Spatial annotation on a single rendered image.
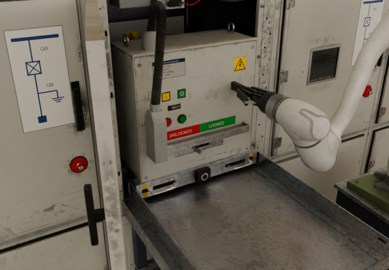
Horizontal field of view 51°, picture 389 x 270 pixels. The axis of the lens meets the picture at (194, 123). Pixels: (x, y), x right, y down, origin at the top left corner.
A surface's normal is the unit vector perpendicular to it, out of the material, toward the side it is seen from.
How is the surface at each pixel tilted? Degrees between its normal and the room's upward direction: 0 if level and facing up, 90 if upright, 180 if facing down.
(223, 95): 90
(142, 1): 90
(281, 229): 0
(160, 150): 90
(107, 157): 90
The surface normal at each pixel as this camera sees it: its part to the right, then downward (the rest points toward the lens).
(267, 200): 0.00, -0.91
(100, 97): 0.24, 0.40
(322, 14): 0.50, 0.36
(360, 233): -0.87, 0.21
